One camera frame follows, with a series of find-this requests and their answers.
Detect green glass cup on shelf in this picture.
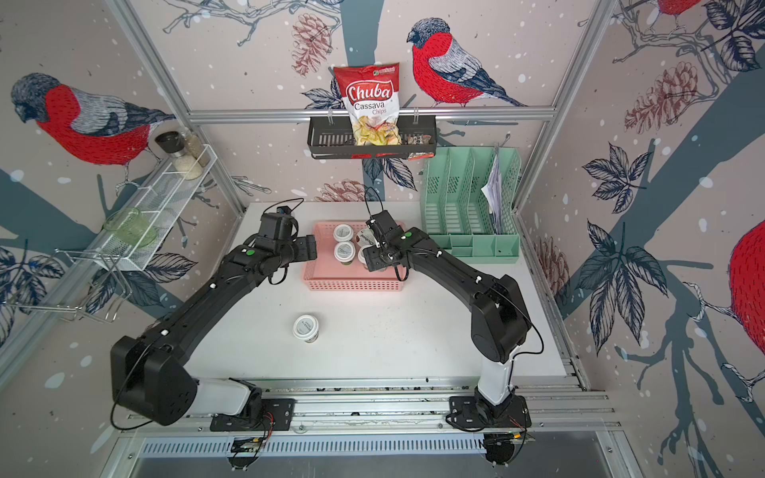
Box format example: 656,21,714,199
103,208,157,248

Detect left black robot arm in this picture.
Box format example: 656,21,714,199
110,205,317,425

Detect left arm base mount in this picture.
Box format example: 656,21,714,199
210,398,297,432

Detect red Chuba cassava chips bag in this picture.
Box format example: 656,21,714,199
334,63,400,145

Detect aluminium horizontal rail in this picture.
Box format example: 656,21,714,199
187,106,557,125

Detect metal wire hook rack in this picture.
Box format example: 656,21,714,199
1,249,137,324

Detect Chobani yogurt cup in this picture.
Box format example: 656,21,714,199
356,228,377,248

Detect black hanging wire basket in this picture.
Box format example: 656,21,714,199
307,116,437,161

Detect clear spice jar on shelf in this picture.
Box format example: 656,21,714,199
181,129,209,168

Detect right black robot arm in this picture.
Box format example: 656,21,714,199
363,210,532,427

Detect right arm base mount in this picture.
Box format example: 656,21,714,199
445,394,532,432

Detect black-lid spice jar on shelf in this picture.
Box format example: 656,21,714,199
155,131,188,159

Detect pink perforated plastic basket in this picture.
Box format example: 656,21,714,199
303,220,404,292

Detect white papers in organizer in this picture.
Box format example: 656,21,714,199
481,145,504,235

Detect white wire wall shelf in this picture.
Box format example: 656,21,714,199
93,145,218,272

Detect white-lid yogurt cup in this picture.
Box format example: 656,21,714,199
334,241,357,266
292,314,320,344
333,223,356,242
358,246,370,268

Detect green plastic file organizer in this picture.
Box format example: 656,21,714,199
420,147,521,264

